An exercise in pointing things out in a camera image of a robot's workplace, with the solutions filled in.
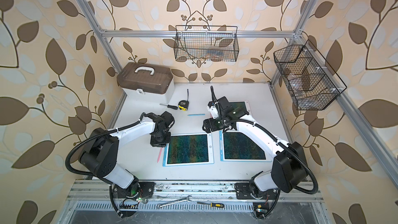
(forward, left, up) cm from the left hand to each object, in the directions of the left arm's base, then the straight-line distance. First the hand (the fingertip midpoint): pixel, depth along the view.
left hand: (164, 144), depth 86 cm
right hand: (+6, -25, +11) cm, 28 cm away
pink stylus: (-3, +2, -4) cm, 5 cm away
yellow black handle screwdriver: (-28, -27, -2) cm, 39 cm away
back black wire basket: (+53, -23, +32) cm, 66 cm away
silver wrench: (-28, -2, -3) cm, 29 cm away
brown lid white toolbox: (+32, +14, +17) cm, 38 cm away
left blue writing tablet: (-1, -14, -3) cm, 15 cm away
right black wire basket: (+17, -74, +32) cm, 82 cm away
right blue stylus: (+21, -17, -2) cm, 27 cm away
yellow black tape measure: (+28, -8, -1) cm, 29 cm away
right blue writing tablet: (0, -40, -3) cm, 40 cm away
